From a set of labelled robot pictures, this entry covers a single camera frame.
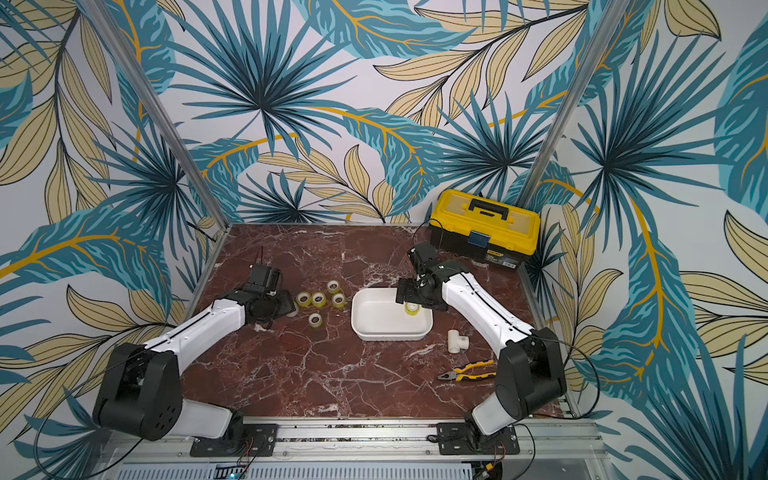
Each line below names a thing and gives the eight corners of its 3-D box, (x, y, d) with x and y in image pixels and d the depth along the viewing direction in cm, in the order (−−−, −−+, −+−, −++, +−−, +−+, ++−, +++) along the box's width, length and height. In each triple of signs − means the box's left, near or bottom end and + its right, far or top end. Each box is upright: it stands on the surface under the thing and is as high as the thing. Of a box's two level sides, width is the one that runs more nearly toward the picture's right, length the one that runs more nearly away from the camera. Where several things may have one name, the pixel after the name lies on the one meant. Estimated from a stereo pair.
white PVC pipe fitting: (448, 353, 90) (450, 349, 88) (445, 333, 94) (447, 329, 91) (468, 353, 90) (471, 349, 88) (465, 334, 94) (467, 329, 91)
